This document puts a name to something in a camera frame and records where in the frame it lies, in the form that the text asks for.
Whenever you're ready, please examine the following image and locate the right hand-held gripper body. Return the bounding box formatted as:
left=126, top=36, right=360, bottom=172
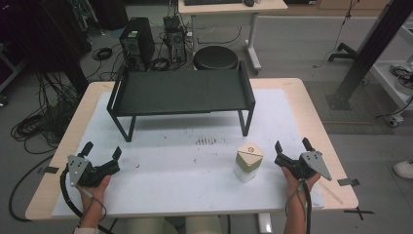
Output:
left=274, top=150, right=333, bottom=182

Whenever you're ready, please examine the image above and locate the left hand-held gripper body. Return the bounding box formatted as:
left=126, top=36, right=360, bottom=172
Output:
left=66, top=155, right=121, bottom=189

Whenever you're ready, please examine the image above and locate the black metal shelf rack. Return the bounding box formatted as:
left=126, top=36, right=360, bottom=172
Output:
left=106, top=59, right=257, bottom=143

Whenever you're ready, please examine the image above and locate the person's left hand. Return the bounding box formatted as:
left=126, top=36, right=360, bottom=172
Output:
left=77, top=175, right=112, bottom=211

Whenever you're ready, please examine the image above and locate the person's right hand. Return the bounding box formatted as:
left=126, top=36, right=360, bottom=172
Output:
left=281, top=166, right=321, bottom=200

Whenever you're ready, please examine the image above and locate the white table mat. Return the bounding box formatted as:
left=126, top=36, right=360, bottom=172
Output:
left=51, top=88, right=326, bottom=218

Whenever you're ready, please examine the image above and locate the white table leg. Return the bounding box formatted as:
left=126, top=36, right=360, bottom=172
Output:
left=257, top=212, right=274, bottom=234

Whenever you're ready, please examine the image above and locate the white shoe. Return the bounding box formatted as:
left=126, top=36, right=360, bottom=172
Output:
left=393, top=160, right=413, bottom=180

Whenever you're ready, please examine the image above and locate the black chair base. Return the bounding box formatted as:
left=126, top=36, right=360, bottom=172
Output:
left=327, top=42, right=358, bottom=63

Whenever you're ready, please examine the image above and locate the black round stool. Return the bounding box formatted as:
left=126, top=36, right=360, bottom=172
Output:
left=192, top=45, right=240, bottom=71

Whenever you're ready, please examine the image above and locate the white wheeled cart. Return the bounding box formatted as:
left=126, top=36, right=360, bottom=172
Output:
left=369, top=22, right=413, bottom=129

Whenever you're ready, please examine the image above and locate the large black computer tower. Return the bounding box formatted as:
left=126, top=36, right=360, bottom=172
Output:
left=118, top=17, right=157, bottom=72

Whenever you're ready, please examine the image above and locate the dark curtain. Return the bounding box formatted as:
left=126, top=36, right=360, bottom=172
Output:
left=0, top=0, right=92, bottom=96

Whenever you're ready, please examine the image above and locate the small black computer tower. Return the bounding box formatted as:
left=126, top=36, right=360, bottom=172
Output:
left=163, top=15, right=188, bottom=66

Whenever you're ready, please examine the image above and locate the light wooden desk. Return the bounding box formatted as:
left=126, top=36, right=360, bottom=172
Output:
left=177, top=0, right=289, bottom=73

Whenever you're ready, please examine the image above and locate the black keyboard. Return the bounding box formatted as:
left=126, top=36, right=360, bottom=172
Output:
left=183, top=0, right=244, bottom=7

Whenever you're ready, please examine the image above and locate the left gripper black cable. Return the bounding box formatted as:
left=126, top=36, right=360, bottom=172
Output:
left=59, top=166, right=114, bottom=234

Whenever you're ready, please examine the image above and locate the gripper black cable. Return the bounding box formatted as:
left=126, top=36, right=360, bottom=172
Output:
left=59, top=166, right=114, bottom=234
left=300, top=178, right=313, bottom=234

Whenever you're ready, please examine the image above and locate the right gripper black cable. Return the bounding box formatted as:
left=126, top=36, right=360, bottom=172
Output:
left=300, top=178, right=313, bottom=234

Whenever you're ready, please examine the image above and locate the tangle of floor cables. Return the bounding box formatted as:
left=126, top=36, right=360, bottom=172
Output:
left=9, top=70, right=81, bottom=156

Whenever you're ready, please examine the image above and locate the thick black floor cable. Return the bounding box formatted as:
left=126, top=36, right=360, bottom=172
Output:
left=8, top=154, right=55, bottom=223

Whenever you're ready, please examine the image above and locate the coiled black cable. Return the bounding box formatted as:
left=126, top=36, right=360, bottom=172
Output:
left=92, top=47, right=114, bottom=62

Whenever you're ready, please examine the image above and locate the black metal post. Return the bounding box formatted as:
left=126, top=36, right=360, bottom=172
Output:
left=325, top=0, right=413, bottom=111

